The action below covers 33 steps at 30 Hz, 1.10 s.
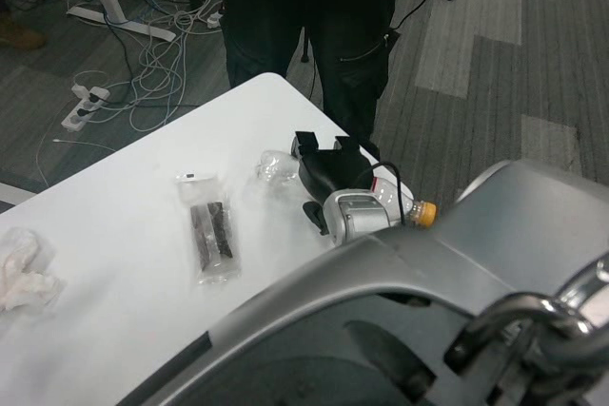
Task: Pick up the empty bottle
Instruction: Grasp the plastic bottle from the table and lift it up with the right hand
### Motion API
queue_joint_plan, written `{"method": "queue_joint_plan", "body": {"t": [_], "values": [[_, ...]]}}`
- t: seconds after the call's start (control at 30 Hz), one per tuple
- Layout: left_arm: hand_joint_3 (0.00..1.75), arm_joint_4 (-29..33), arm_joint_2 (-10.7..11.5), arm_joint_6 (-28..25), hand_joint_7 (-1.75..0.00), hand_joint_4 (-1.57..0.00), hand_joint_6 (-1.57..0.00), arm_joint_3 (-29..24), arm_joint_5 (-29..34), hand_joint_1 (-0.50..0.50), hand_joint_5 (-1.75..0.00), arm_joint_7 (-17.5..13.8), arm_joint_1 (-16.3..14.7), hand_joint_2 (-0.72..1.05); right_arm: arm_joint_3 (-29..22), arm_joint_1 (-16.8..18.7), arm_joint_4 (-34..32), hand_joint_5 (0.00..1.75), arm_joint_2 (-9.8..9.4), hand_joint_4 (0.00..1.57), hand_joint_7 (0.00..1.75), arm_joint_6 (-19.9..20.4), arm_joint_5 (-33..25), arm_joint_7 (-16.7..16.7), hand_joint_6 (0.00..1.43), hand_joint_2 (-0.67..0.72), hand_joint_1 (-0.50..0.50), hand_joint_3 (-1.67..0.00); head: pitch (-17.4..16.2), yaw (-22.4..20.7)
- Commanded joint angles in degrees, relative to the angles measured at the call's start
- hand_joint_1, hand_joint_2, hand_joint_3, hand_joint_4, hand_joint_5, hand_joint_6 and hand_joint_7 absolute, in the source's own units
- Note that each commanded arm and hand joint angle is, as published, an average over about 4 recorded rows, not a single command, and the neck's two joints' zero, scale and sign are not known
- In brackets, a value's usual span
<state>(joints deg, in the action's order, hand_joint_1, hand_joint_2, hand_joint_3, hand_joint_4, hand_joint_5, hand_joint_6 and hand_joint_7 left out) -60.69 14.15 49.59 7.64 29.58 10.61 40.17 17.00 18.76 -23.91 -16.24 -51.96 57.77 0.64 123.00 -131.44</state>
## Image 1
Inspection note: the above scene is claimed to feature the thin white charging cable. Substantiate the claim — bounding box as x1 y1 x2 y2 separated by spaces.
35 138 119 188

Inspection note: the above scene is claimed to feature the white power strip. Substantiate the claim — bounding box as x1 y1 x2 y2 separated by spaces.
61 84 111 133

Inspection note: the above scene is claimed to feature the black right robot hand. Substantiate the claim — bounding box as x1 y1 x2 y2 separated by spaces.
290 130 382 236

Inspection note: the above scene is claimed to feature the silver robot chest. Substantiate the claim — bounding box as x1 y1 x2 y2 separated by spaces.
113 158 609 406

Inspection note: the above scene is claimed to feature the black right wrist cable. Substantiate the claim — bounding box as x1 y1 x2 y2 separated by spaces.
354 161 411 227

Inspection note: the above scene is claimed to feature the crumpled white tissue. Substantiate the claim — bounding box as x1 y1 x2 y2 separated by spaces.
0 227 68 313

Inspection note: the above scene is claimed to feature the clear plastic bottle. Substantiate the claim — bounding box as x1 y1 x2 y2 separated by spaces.
256 148 438 228

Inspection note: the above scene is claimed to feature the person in green sweater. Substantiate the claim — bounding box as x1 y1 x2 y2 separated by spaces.
217 0 402 161

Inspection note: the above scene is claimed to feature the clear packet of dark snack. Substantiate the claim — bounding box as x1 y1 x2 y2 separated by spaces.
173 170 244 286

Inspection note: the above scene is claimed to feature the tangle of floor cables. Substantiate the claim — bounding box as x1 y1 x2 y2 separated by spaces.
0 0 226 135

